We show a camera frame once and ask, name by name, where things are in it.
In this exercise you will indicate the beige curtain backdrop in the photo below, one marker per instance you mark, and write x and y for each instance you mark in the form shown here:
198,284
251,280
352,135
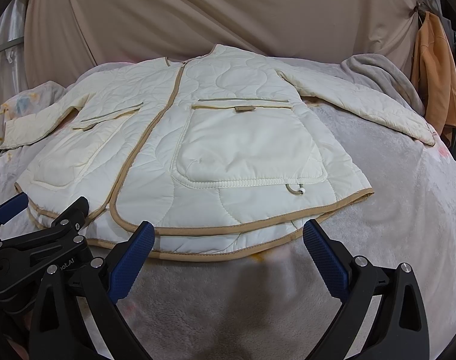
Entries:
65,38

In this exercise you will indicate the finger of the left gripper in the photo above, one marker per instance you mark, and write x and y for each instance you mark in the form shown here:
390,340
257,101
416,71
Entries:
12,207
71,219

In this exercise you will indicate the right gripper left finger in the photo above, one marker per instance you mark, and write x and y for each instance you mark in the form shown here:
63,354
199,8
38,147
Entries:
58,330

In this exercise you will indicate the orange hanging garment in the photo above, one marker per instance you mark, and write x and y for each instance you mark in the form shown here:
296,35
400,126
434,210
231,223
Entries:
434,76

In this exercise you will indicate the cream quilted jacket tan trim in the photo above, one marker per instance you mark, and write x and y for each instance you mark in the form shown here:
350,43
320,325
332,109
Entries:
220,153

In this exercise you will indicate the grey floral fleece blanket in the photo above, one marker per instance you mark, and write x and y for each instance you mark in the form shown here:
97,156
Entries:
273,304

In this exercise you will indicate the silver plastic sheet with rail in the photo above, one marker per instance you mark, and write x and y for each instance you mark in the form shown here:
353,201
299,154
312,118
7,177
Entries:
12,68

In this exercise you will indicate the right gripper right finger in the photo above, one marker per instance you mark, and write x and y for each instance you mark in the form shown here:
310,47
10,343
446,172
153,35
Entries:
399,330

